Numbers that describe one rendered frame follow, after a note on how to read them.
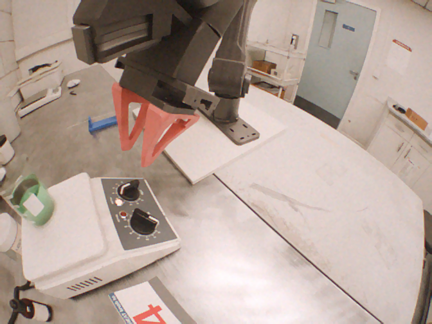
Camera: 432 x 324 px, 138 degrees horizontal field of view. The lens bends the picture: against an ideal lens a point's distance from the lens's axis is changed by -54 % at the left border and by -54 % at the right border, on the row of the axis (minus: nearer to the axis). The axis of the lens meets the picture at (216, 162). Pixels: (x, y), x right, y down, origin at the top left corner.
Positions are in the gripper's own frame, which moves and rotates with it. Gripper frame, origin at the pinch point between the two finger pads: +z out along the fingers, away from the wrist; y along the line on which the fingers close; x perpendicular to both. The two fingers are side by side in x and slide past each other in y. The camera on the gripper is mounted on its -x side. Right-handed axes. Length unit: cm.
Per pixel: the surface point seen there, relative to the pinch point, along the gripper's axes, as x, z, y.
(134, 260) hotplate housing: -4.9, 8.9, 6.9
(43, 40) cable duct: 20, -2, -145
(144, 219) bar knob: -1.6, 5.9, 4.9
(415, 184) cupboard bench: 165, -59, 203
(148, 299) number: -6.2, 12.6, 10.7
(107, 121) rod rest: 16.9, 9.7, -26.7
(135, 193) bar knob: 1.7, 6.9, 0.6
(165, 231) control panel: 0.3, 7.4, 7.2
